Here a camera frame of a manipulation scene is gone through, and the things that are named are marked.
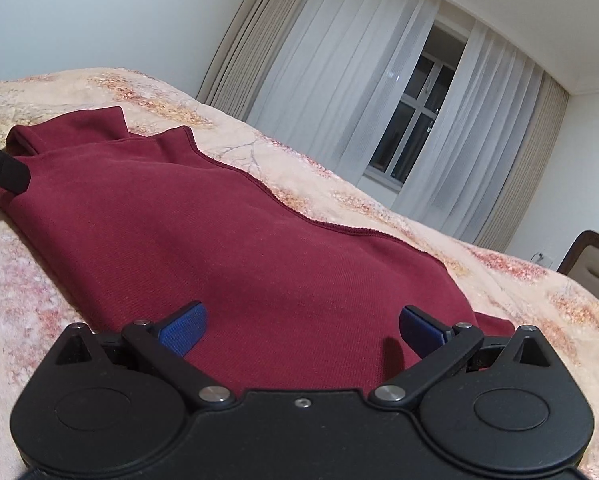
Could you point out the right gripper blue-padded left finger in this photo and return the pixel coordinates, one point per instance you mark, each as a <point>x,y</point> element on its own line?
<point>163,346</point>

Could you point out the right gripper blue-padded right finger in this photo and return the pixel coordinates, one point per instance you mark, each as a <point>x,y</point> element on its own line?
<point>443,352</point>

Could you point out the dark red knit garment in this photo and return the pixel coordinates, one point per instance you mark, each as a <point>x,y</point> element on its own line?
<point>139,226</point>

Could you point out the floral cream bed blanket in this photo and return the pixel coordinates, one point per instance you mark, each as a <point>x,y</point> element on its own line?
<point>34,309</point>

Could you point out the white sheer right curtain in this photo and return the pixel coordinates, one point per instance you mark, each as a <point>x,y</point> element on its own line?
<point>463,165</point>

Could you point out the white sheer curtain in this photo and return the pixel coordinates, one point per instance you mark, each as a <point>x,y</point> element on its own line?
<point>338,78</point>
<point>463,165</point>

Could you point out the brown padded headboard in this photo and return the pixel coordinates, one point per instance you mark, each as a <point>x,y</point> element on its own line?
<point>581,262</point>

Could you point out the beige right drape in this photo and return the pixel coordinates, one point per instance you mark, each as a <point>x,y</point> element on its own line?
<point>528,167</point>

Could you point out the beige drape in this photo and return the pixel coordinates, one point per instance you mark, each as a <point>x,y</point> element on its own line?
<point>528,167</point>
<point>246,53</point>

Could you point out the beige left drape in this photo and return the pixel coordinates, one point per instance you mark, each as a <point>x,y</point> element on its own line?
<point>246,53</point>

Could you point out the white sheer left curtain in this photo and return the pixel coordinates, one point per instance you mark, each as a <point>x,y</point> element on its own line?
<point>338,78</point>

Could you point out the white wall socket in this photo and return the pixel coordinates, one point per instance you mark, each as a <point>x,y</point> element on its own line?
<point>542,259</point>

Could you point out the dark window with white frame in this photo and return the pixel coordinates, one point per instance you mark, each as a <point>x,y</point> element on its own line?
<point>417,109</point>

